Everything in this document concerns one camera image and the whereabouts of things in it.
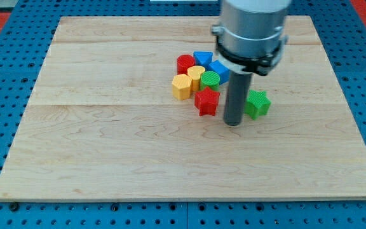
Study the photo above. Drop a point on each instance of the red star block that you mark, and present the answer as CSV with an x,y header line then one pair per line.
x,y
207,101

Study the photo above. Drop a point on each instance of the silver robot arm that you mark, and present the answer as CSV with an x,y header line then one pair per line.
x,y
249,35

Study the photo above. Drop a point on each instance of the green star block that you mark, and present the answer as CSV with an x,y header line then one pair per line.
x,y
257,104

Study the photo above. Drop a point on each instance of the yellow hexagon block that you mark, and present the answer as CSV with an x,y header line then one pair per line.
x,y
181,86

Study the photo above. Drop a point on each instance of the yellow heart block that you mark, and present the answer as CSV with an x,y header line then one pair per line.
x,y
195,73

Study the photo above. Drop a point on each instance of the green cylinder block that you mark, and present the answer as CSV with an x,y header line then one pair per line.
x,y
209,79

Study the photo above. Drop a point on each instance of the red cylinder block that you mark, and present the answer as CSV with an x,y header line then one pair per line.
x,y
184,62

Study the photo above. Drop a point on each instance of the blue cube block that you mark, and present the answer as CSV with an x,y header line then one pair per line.
x,y
220,69

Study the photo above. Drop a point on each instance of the blue triangle block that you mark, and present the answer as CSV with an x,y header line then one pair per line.
x,y
203,58

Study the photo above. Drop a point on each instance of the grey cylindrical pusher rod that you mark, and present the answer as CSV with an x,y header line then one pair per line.
x,y
237,93

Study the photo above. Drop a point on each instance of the light wooden board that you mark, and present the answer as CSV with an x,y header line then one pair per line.
x,y
101,124

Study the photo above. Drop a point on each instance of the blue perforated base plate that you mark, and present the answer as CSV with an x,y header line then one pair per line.
x,y
24,41

